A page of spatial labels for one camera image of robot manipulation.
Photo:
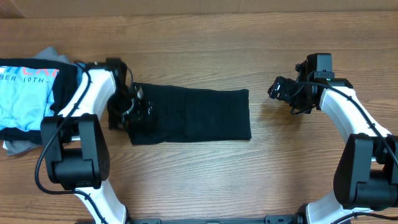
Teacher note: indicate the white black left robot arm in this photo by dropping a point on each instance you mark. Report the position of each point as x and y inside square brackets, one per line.
[75, 159]

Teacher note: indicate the folded black printed t-shirt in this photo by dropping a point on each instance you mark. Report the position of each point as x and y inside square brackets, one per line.
[32, 89]

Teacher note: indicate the folded grey shirt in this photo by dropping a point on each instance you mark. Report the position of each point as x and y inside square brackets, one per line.
[18, 147]

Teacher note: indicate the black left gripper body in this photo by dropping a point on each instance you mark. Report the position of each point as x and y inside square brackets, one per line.
[137, 112]

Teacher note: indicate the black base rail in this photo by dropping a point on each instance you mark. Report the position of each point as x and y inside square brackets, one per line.
[211, 221]

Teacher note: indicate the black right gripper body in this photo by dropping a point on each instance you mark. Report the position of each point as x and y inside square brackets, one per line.
[280, 90]

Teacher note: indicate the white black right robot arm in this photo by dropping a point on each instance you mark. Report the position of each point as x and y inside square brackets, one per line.
[365, 180]

